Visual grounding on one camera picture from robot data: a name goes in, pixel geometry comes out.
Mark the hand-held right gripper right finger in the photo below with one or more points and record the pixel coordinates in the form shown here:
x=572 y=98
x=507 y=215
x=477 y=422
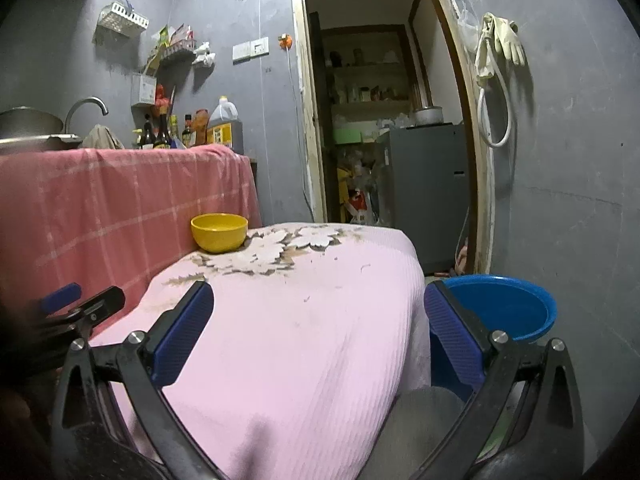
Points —
x=452 y=335

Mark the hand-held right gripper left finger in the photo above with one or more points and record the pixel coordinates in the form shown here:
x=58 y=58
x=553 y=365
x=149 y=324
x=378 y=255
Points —
x=182 y=332

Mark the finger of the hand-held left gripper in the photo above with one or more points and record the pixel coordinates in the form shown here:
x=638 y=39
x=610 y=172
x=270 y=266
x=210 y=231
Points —
x=102 y=302
x=60 y=297

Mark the blue plastic basin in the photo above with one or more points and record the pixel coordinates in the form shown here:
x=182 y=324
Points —
x=505 y=305

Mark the pink checked cloth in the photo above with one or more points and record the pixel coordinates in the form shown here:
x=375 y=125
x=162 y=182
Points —
x=100 y=200

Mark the yellow bowl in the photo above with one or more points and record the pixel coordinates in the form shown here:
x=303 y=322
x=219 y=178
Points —
x=219 y=235

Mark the pink floral tablecloth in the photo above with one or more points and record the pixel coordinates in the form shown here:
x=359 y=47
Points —
x=300 y=335

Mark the grey fridge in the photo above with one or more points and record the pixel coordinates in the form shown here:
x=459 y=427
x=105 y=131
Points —
x=425 y=195

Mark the red and white plastic bag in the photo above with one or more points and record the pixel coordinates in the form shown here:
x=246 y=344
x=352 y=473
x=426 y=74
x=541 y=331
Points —
x=362 y=207

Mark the beige rag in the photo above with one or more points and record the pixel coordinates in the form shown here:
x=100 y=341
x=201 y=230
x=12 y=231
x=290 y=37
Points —
x=102 y=137

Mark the metal wok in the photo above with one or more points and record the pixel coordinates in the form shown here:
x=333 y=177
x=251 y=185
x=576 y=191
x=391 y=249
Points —
x=30 y=122

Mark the metal faucet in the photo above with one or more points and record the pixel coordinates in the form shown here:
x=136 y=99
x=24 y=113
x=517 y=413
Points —
x=85 y=102

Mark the orange sauce bottle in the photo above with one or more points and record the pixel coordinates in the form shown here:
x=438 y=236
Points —
x=201 y=127

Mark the cooking oil bottle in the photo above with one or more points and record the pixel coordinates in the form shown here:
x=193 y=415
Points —
x=225 y=127

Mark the perforated utensil holder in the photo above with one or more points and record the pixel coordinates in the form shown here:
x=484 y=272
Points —
x=144 y=90

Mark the metal pot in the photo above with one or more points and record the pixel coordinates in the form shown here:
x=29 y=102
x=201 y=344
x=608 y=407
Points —
x=427 y=116

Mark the green box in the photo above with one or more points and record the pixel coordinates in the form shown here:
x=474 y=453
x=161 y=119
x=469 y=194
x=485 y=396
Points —
x=347 y=136

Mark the crumpled white plastic bag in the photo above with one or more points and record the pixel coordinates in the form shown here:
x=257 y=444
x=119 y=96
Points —
x=204 y=55

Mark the wooden shelf unit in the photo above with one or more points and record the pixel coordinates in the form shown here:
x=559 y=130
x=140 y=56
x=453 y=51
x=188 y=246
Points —
x=370 y=75

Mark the cream rubber gloves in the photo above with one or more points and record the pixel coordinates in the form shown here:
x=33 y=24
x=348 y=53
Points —
x=507 y=40

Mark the wooden door frame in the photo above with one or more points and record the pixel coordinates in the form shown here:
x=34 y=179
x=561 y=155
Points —
x=307 y=110

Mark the wall shelf with packets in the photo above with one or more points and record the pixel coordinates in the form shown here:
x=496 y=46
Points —
x=172 y=47

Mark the white wall basket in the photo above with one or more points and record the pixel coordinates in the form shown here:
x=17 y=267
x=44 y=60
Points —
x=122 y=20

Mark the white light switch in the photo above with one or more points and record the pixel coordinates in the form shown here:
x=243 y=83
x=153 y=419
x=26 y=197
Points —
x=241 y=52

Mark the white wall socket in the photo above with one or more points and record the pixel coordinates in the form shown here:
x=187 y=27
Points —
x=259 y=47

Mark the orange wall hook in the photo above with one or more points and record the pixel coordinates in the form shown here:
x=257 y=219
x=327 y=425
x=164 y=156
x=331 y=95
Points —
x=285 y=41

